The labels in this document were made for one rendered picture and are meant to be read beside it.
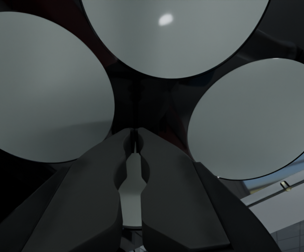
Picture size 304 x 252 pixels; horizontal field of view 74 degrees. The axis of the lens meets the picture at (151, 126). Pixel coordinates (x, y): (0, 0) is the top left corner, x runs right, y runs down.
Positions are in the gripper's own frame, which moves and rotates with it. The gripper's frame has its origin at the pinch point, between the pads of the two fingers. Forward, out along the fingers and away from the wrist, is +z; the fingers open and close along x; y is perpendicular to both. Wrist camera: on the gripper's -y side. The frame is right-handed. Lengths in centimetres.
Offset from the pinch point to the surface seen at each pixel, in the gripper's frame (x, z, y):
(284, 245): 128, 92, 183
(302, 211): 25.7, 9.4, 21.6
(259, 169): 10.1, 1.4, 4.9
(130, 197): -0.8, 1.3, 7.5
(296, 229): 131, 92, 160
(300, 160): 13.2, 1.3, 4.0
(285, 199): 22.0, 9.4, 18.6
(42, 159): -7.2, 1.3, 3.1
